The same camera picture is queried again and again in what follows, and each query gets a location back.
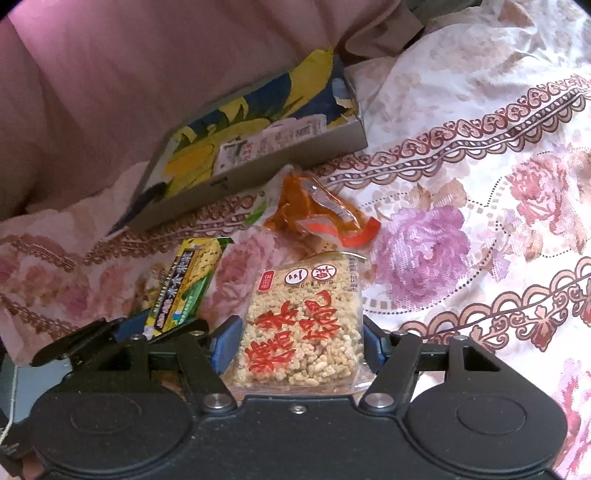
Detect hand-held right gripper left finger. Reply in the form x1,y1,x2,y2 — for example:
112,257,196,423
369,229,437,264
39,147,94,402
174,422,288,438
69,316,244,412

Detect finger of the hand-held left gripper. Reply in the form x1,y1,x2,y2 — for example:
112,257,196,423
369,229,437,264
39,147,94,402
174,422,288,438
31,318,152,367
150,319,209,344

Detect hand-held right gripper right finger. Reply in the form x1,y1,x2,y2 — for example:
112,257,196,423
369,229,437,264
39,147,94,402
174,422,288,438
359,315,509,412

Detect green yellow corn bar packet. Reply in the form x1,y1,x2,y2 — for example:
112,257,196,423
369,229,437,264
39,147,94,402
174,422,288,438
144,236,234,342

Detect puffed rice snack packet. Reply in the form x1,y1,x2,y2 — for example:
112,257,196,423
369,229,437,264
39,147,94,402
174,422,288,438
226,251,370,398

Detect cardboard box with yellow print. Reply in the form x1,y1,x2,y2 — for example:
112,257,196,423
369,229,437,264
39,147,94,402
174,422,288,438
106,48,369,236

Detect white snack packet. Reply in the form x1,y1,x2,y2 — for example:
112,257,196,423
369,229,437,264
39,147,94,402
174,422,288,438
217,115,324,174

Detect orange snack packet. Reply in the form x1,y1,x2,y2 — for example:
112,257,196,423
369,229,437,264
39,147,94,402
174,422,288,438
249,170,382,252

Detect pink floral blanket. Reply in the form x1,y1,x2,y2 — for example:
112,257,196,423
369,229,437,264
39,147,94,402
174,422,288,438
0,0,591,480

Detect pink curtain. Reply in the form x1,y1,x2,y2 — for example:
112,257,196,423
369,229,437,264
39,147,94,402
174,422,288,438
0,0,426,222

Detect grey green cloth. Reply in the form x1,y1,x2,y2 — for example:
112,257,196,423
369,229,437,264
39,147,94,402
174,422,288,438
406,0,485,19

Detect white cable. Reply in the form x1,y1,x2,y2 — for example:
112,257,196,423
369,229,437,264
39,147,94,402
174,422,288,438
0,367,19,455

